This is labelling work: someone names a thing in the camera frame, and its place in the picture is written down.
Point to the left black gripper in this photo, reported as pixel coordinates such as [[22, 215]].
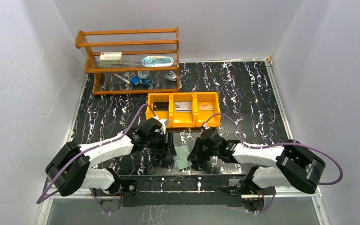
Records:
[[168, 146]]

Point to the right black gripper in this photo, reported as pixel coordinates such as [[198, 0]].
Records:
[[197, 150]]

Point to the green card holder wallet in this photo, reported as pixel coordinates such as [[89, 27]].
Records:
[[181, 159]]

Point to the yellow three-compartment bin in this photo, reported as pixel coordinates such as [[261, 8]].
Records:
[[195, 118]]

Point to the orange wooden shelf rack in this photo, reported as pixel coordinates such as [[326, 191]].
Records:
[[135, 45]]

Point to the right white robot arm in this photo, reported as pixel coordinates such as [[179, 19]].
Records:
[[287, 165]]

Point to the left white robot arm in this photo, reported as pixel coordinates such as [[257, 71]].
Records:
[[73, 166]]

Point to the black VIP card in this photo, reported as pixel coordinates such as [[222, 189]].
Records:
[[160, 106]]

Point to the bronze card in bin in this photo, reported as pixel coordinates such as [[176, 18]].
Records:
[[206, 106]]

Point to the small blue block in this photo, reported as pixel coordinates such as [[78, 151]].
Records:
[[135, 80]]

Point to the blue white jar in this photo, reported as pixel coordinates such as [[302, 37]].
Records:
[[144, 77]]

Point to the white marker pen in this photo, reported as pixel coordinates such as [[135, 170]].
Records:
[[122, 78]]

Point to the blue blister pack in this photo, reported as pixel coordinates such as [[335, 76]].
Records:
[[157, 61]]

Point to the white red box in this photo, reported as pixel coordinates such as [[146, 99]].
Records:
[[111, 58]]

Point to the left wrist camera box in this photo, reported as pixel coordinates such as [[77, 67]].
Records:
[[165, 122]]

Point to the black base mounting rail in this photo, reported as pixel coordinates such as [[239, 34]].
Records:
[[227, 190]]

